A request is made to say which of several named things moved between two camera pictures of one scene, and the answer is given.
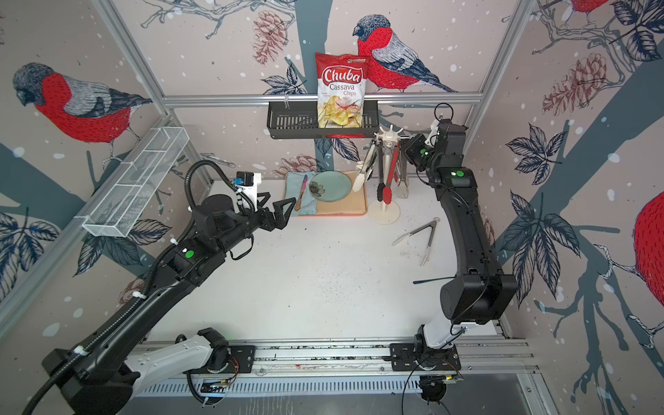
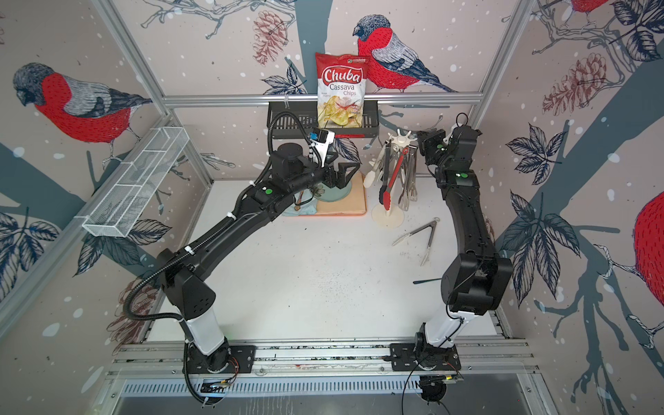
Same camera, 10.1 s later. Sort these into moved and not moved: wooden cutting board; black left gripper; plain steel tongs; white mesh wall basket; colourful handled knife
Moved: black left gripper
Not moved: wooden cutting board; colourful handled knife; plain steel tongs; white mesh wall basket
